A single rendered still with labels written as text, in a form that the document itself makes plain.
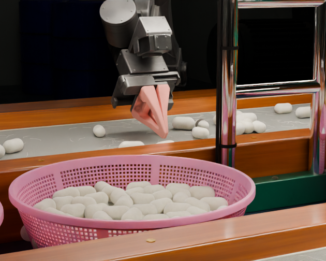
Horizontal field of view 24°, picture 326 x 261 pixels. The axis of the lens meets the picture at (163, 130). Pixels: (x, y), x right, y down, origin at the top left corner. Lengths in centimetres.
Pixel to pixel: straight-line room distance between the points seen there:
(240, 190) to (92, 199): 17
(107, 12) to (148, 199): 40
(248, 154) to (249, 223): 35
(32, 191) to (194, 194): 19
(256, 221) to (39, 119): 66
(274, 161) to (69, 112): 41
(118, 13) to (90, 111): 24
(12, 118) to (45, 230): 57
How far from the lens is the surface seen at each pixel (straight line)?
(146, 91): 115
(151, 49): 113
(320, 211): 76
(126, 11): 117
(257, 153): 106
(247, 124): 123
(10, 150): 110
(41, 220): 75
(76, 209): 83
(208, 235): 68
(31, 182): 88
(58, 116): 132
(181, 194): 87
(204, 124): 123
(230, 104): 99
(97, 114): 134
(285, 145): 108
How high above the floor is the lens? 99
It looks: 12 degrees down
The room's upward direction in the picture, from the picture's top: straight up
